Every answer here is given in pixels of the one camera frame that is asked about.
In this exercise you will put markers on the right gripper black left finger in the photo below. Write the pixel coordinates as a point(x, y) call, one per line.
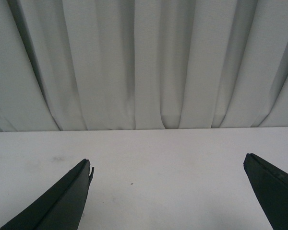
point(61, 206)

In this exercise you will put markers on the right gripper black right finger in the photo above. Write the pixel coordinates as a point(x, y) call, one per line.
point(270, 185)

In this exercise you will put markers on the white pleated curtain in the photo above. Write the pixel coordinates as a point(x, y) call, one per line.
point(143, 64)

